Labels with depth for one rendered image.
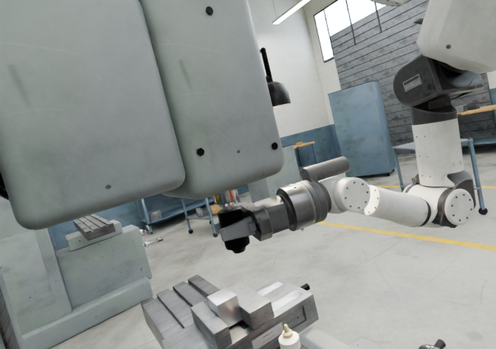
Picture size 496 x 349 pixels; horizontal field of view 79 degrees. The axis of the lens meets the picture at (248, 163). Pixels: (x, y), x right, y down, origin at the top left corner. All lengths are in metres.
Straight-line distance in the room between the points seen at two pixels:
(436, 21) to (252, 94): 0.35
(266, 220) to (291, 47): 9.61
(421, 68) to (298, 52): 9.50
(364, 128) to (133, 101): 6.23
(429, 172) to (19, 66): 0.75
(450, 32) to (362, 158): 6.03
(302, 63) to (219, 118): 9.73
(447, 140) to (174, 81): 0.59
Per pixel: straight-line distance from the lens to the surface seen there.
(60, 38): 0.41
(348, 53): 9.68
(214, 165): 0.44
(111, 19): 0.43
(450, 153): 0.79
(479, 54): 0.66
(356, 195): 0.60
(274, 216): 0.55
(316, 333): 0.96
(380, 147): 6.50
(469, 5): 0.63
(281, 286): 0.88
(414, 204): 0.74
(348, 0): 9.84
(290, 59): 9.88
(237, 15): 0.53
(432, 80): 0.74
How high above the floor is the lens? 1.38
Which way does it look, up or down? 4 degrees down
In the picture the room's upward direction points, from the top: 14 degrees counter-clockwise
